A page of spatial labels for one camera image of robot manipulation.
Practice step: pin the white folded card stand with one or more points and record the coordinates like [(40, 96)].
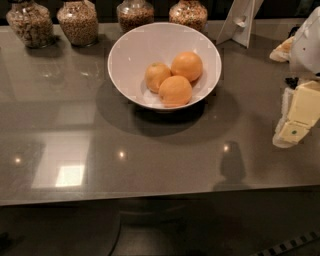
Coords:
[(239, 21)]

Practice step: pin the white ceramic bowl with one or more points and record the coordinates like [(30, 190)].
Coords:
[(160, 42)]

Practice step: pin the left orange in bowl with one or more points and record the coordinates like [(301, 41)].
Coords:
[(155, 74)]

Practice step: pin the orange in bowl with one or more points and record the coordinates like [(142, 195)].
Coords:
[(175, 91), (155, 74)]

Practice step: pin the far left glass jar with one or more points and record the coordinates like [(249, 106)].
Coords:
[(31, 23)]

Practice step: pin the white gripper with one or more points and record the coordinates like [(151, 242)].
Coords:
[(307, 50)]

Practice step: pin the back right orange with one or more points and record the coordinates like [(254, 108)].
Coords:
[(187, 64)]

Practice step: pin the front orange in bowl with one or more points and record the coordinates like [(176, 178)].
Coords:
[(175, 91)]

